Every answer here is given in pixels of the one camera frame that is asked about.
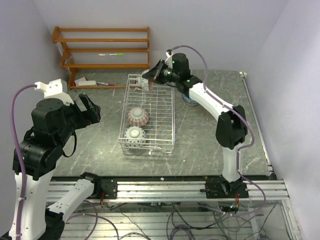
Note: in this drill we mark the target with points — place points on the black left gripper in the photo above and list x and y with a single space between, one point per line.
90 115

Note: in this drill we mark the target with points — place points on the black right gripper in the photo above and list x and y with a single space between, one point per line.
155 72

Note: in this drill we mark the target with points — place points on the blue triangle pattern bowl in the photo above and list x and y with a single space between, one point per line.
146 84

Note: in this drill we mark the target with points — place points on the red diamond pattern bowl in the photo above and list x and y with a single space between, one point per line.
138 117

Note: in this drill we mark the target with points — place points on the white bowl with dot pattern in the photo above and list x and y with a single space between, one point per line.
135 137

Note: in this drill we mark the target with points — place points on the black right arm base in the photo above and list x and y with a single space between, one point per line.
217 187

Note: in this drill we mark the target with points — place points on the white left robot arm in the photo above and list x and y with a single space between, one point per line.
34 162

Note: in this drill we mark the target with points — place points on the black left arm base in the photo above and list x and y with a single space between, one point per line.
108 189

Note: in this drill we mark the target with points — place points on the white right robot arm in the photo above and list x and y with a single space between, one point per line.
231 129

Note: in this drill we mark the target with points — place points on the wooden shelf rack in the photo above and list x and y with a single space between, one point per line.
81 46

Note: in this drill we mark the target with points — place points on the white eraser block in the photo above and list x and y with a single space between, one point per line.
84 82

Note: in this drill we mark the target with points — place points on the pink marker pen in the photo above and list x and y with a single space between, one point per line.
106 84

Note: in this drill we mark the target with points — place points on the green marker pen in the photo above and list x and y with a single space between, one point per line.
110 54

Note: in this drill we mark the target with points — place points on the blue floral pattern bowl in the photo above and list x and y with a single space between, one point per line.
189 101

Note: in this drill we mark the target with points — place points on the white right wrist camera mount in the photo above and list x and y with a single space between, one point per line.
168 54

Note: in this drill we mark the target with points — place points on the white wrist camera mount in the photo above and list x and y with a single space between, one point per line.
168 54
55 89

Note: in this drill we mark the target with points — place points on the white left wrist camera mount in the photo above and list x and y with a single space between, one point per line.
55 89

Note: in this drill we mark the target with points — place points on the white wire dish rack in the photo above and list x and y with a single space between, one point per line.
159 105

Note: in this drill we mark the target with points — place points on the aluminium rail frame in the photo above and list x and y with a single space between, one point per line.
159 193

